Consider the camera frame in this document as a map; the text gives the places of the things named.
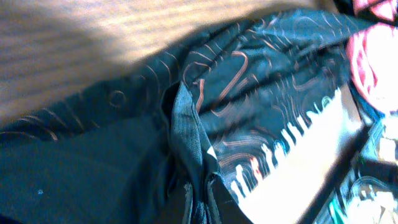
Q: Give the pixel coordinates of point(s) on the black orange-patterned jersey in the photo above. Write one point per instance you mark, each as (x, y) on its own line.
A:
(237, 124)

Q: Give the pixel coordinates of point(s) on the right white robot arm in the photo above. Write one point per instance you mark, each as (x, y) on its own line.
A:
(367, 194)

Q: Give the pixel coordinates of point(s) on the red printed t-shirt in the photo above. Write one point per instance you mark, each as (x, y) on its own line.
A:
(373, 54)

